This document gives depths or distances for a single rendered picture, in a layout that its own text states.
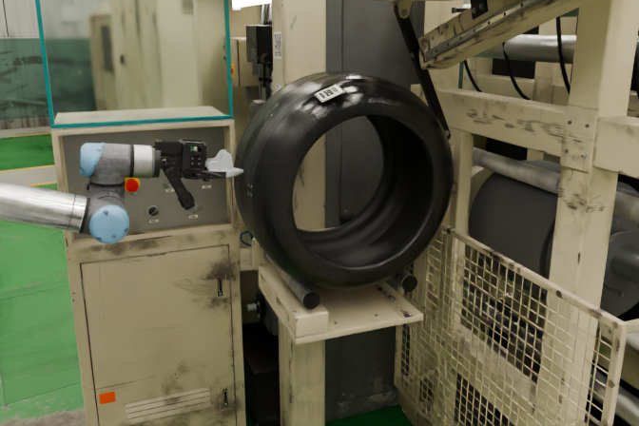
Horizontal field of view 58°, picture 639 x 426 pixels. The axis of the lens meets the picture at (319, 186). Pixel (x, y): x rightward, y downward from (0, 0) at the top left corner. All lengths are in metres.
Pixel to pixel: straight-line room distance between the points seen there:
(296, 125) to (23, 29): 9.35
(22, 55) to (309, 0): 8.96
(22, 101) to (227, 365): 8.67
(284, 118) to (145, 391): 1.22
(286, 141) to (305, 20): 0.49
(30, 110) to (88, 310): 8.62
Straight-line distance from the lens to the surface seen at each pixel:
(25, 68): 10.48
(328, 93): 1.35
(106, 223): 1.23
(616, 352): 1.34
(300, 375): 2.04
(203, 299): 2.08
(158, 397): 2.25
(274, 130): 1.35
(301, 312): 1.51
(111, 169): 1.35
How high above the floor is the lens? 1.56
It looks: 15 degrees down
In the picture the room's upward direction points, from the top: straight up
